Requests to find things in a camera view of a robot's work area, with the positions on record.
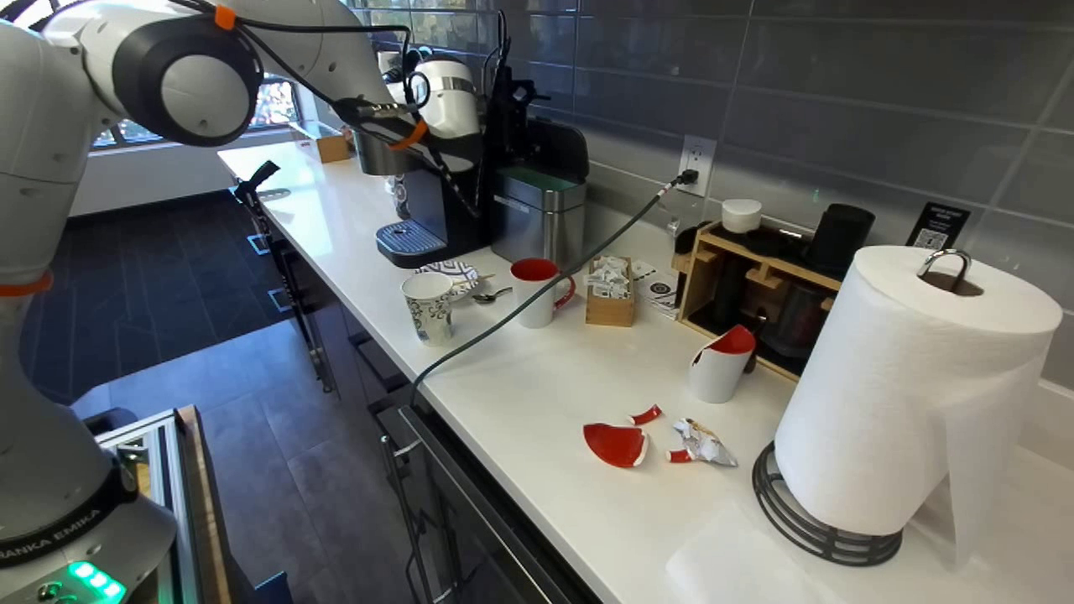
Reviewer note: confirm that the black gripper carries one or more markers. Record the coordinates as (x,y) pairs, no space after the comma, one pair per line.
(504,105)

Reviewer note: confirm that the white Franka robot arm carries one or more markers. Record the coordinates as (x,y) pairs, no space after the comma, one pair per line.
(168,78)

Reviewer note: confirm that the black Keurig coffee machine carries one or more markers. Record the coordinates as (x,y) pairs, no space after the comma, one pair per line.
(441,205)

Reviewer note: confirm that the white mug red inside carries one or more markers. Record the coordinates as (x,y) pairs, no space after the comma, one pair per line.
(534,294)

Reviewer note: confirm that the patterned paper cup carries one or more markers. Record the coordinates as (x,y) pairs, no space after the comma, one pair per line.
(430,314)

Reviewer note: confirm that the small white cup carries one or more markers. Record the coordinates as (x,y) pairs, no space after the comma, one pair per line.
(741,215)

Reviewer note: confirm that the wooden countertop organizer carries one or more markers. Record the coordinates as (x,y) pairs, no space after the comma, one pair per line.
(726,281)

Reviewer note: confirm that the small red mug shard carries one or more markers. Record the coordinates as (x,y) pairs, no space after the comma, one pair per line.
(681,454)
(645,414)

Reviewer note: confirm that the broken white red mug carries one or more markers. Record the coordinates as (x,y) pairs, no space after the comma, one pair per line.
(718,375)

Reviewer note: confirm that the large red mug shard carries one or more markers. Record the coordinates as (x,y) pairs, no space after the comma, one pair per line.
(615,444)

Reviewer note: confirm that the black canister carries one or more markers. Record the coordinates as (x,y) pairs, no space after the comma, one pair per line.
(841,235)

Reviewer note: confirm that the dark wood base cabinets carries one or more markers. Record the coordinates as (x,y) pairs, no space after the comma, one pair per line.
(447,505)

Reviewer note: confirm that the black card sign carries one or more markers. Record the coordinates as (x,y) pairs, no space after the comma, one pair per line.
(939,224)

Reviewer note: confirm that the white paper towel roll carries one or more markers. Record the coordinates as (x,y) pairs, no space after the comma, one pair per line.
(896,391)

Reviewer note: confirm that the black paper towel holder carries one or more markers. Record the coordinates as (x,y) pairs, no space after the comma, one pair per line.
(825,538)

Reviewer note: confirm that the white wall outlet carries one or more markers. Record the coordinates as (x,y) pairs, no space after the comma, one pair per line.
(696,156)

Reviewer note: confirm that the black camera tripod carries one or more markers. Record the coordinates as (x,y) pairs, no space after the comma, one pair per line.
(279,256)

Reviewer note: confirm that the aluminium robot stand frame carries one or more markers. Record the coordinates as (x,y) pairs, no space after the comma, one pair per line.
(157,471)

